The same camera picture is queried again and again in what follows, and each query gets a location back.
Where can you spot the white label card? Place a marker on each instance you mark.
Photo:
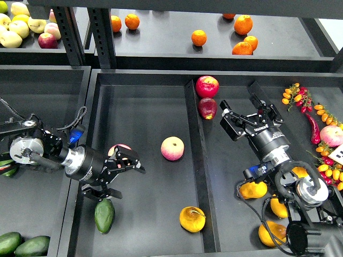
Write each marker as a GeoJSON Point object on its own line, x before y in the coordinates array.
{"type": "Point", "coordinates": [337, 155]}

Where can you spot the black centre tray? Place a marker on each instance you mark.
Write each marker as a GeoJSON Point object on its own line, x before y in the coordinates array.
{"type": "Point", "coordinates": [141, 110]}

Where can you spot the cherry tomato bunch top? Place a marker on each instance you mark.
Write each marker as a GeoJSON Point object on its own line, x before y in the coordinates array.
{"type": "Point", "coordinates": [299, 96]}

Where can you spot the red chili pepper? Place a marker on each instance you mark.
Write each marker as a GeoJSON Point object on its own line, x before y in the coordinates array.
{"type": "Point", "coordinates": [315, 131]}

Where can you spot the yellow apple with stem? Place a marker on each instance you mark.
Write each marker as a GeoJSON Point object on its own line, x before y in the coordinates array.
{"type": "Point", "coordinates": [36, 25]}

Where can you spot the orange far left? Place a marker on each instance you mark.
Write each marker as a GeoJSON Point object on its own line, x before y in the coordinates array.
{"type": "Point", "coordinates": [116, 23]}

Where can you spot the orange top edge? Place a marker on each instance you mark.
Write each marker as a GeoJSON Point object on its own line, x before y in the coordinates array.
{"type": "Point", "coordinates": [228, 16]}

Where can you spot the yellow pear brown top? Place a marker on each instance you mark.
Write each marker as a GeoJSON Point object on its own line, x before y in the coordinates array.
{"type": "Point", "coordinates": [300, 172]}

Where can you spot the yellow pear left of pile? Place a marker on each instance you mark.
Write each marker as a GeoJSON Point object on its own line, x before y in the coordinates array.
{"type": "Point", "coordinates": [253, 190]}

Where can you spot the dark green avocado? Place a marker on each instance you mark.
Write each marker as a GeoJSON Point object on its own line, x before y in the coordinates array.
{"type": "Point", "coordinates": [104, 215]}

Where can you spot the yellow pear with stem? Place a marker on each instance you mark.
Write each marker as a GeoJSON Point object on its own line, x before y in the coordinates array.
{"type": "Point", "coordinates": [192, 219]}

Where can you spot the black shelf post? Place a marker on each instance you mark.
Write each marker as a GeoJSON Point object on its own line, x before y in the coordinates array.
{"type": "Point", "coordinates": [100, 24]}

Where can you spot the pink apple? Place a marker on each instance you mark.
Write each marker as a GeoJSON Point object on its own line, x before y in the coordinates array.
{"type": "Point", "coordinates": [116, 148]}
{"type": "Point", "coordinates": [172, 148]}

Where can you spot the large orange right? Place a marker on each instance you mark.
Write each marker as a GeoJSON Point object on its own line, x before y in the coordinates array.
{"type": "Point", "coordinates": [243, 24]}

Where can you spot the yellow pear middle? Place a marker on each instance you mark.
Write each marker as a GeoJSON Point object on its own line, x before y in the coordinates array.
{"type": "Point", "coordinates": [279, 209]}

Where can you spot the pink apple centre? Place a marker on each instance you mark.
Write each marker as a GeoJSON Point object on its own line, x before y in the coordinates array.
{"type": "Point", "coordinates": [172, 148]}

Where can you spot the dark red apple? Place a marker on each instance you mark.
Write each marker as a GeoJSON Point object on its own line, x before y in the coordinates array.
{"type": "Point", "coordinates": [207, 108]}

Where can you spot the cherry tomato bunch bottom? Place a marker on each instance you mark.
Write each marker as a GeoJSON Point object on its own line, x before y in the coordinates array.
{"type": "Point", "coordinates": [329, 169]}

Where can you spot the black divider left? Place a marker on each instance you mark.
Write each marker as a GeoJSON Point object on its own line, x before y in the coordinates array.
{"type": "Point", "coordinates": [210, 235]}

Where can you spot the red apple upper shelf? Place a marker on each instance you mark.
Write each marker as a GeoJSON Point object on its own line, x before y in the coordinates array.
{"type": "Point", "coordinates": [47, 41]}

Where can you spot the pink apple right bin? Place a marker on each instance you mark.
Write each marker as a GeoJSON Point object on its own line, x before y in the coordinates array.
{"type": "Point", "coordinates": [331, 135]}

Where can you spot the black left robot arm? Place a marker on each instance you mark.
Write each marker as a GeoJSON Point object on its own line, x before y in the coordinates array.
{"type": "Point", "coordinates": [33, 143]}

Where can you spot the avocado bottom left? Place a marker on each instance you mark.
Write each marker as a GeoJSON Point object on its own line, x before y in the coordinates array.
{"type": "Point", "coordinates": [9, 242]}

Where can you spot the green avocado far left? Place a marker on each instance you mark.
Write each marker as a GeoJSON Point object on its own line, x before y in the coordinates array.
{"type": "Point", "coordinates": [9, 168]}

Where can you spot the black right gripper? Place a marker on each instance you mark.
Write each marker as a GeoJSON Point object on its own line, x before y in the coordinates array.
{"type": "Point", "coordinates": [238, 126]}

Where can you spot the pink apple left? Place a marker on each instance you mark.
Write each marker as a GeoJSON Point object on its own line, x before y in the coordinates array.
{"type": "Point", "coordinates": [116, 148]}

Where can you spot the bright red apple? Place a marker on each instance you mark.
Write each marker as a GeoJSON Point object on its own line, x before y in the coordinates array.
{"type": "Point", "coordinates": [207, 86]}

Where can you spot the black left tray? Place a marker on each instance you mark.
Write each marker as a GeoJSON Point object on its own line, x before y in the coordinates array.
{"type": "Point", "coordinates": [36, 203]}

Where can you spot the cherry tomato bunch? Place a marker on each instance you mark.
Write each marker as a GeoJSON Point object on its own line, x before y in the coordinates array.
{"type": "Point", "coordinates": [299, 96]}
{"type": "Point", "coordinates": [329, 169]}

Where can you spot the orange behind front right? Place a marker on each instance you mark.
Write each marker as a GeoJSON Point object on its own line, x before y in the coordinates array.
{"type": "Point", "coordinates": [252, 40]}

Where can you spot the pale pink peach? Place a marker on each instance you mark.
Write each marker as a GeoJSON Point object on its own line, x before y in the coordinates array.
{"type": "Point", "coordinates": [53, 29]}

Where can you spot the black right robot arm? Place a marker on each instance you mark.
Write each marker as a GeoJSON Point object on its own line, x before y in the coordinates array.
{"type": "Point", "coordinates": [314, 208]}

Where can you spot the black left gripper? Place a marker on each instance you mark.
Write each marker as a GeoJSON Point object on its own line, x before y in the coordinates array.
{"type": "Point", "coordinates": [122, 161]}

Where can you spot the orange centre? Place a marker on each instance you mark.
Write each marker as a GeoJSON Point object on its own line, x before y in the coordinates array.
{"type": "Point", "coordinates": [198, 38]}

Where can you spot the black tray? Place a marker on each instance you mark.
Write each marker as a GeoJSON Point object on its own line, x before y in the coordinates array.
{"type": "Point", "coordinates": [141, 110]}
{"type": "Point", "coordinates": [36, 203]}

